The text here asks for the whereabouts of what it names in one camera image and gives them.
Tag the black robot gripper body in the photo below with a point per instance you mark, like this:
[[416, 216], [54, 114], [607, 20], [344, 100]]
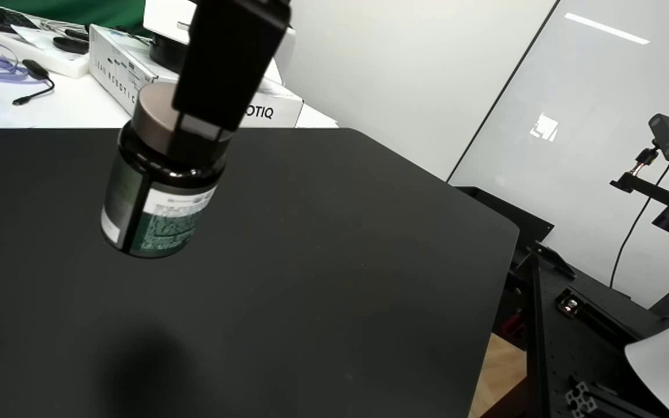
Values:
[[242, 9]]

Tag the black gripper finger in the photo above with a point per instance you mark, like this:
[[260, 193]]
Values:
[[226, 71]]

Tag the dark bottle with green label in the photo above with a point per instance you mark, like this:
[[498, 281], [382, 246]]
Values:
[[163, 193]]

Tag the white Robotiq cardboard box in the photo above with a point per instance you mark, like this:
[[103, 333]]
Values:
[[127, 72]]

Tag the small black flat device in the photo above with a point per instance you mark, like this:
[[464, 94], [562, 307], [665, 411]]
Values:
[[69, 45]]

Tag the black metal frame stand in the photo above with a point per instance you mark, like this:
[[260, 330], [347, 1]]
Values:
[[575, 326]]

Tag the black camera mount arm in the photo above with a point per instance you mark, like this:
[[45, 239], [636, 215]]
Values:
[[659, 198]]

